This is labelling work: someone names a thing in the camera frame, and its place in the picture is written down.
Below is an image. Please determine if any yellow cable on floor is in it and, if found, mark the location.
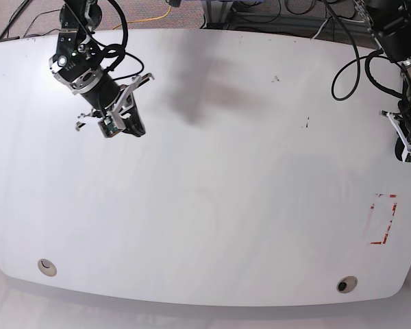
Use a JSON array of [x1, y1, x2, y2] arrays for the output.
[[112, 5, 172, 31]]

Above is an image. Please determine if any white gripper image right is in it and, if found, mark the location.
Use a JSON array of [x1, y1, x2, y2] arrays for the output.
[[380, 111, 411, 164]]

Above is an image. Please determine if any red tape rectangle marking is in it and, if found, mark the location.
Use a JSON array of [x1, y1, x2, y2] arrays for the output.
[[366, 193, 398, 245]]

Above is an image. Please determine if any table cable grommet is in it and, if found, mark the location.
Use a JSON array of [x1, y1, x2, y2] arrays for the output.
[[38, 259, 58, 277], [336, 276, 358, 294]]

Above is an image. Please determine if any black cable image left arm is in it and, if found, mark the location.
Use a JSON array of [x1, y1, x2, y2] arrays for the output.
[[64, 1, 145, 81]]

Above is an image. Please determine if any black cable image right arm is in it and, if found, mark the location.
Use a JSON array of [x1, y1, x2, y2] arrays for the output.
[[322, 1, 404, 101]]

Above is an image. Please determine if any left table cable grommet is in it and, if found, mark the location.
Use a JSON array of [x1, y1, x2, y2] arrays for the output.
[[38, 259, 58, 277]]

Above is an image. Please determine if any right table cable grommet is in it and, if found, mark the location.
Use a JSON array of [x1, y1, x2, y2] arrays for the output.
[[336, 276, 358, 294]]

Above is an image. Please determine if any white cable on floor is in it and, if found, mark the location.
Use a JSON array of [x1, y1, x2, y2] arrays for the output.
[[310, 16, 332, 40]]

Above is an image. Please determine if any black cable image arm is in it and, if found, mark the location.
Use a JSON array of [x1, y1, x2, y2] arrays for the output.
[[322, 1, 404, 101], [64, 1, 145, 81]]

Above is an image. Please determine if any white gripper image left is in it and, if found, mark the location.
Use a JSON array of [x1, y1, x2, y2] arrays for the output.
[[75, 73, 154, 138]]

